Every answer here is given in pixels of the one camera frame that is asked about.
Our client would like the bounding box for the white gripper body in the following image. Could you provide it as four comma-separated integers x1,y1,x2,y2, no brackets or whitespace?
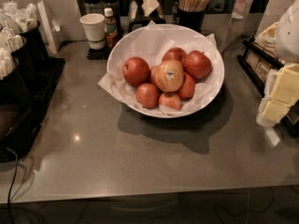
275,0,299,63

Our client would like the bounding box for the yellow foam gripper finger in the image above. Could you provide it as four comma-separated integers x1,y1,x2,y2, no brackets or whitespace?
254,22,278,49
256,63,299,127

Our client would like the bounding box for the red apple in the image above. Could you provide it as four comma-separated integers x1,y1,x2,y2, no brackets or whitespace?
183,50,212,79
159,92,181,110
177,73,196,100
162,47,187,63
135,83,161,108
122,57,150,87

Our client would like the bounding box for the red apple back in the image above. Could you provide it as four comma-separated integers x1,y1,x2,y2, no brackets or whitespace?
162,47,187,63

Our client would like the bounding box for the yellow-red apple with sticker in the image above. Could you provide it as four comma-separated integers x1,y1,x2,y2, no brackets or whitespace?
155,60,184,92

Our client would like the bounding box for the white bowl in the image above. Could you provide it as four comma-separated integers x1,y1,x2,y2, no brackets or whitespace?
106,23,225,119

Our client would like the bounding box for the black condiment rack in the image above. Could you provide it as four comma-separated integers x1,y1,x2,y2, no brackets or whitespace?
237,37,299,136

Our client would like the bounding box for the white paper liner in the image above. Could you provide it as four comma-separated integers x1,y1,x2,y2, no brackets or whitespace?
97,20,222,117

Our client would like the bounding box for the black napkin dispenser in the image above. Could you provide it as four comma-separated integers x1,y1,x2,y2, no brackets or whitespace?
128,0,165,32

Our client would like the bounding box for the small amber sauce bottle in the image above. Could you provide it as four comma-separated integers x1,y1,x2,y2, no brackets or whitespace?
104,7,119,49

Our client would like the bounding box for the small black coaster mat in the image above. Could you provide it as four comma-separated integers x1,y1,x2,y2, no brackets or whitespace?
87,48,110,60

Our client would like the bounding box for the white paper cup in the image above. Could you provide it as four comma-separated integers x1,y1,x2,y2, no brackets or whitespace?
79,13,106,49

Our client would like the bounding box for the black tray mat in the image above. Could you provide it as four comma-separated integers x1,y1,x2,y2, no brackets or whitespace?
0,57,66,163

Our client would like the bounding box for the black cutlery holder back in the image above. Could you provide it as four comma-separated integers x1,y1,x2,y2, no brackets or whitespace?
1,1,50,70

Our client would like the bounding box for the black cutlery holder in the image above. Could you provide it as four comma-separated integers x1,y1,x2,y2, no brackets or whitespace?
0,27,36,86
1,1,50,70
0,48,32,108

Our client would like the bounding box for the black cutlery holder middle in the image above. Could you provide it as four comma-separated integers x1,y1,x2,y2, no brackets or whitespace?
0,27,36,86

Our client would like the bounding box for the black cutlery holder front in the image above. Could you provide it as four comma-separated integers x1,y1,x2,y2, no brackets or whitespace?
0,48,32,108

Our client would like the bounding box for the black cable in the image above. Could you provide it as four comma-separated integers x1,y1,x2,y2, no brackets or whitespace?
6,147,19,224

